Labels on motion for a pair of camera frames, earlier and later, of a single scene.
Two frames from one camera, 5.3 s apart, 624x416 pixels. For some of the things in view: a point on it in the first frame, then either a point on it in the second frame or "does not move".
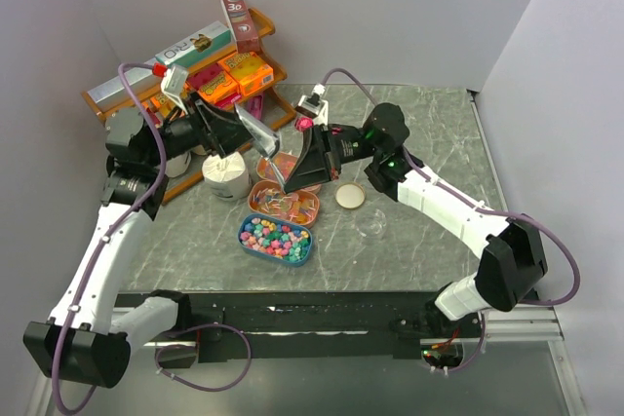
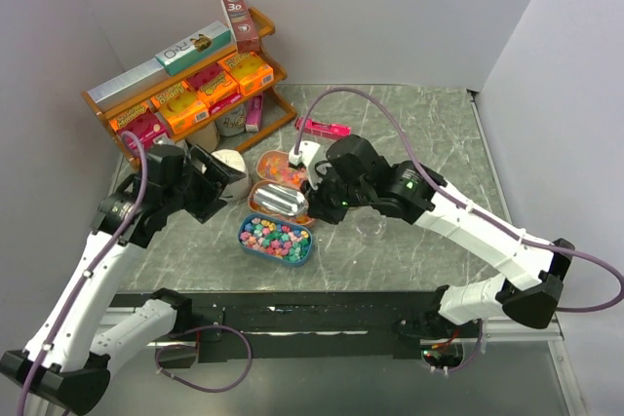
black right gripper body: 331,151 to 332,197
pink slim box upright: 254,106 does not move
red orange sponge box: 212,83 does not move
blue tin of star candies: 275,241 does not move
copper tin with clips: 269,198 does not move
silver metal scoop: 264,139 to 281,199
